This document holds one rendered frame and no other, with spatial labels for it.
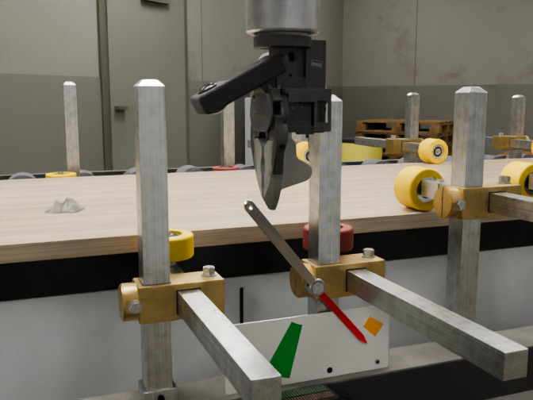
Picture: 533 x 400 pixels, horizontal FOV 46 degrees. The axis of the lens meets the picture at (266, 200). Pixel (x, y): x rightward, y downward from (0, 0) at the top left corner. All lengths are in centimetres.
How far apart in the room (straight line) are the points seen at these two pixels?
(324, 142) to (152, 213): 26
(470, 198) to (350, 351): 30
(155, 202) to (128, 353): 36
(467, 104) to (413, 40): 809
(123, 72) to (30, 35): 94
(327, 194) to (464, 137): 25
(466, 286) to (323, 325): 26
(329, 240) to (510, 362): 34
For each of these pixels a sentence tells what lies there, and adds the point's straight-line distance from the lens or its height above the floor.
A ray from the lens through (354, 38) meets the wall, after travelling 946.
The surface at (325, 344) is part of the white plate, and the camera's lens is 95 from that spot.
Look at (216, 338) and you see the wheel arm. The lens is 68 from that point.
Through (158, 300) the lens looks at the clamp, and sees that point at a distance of 84.
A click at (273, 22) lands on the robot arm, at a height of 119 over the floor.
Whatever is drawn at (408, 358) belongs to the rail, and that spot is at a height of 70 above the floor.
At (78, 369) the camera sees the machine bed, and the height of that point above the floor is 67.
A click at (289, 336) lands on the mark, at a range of 92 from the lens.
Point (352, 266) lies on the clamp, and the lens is 93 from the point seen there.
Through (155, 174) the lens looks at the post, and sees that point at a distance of 81.
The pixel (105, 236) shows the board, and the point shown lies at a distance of 98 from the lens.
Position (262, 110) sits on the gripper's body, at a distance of 77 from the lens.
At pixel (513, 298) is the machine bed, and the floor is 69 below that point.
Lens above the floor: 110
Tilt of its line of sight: 9 degrees down
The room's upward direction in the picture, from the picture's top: straight up
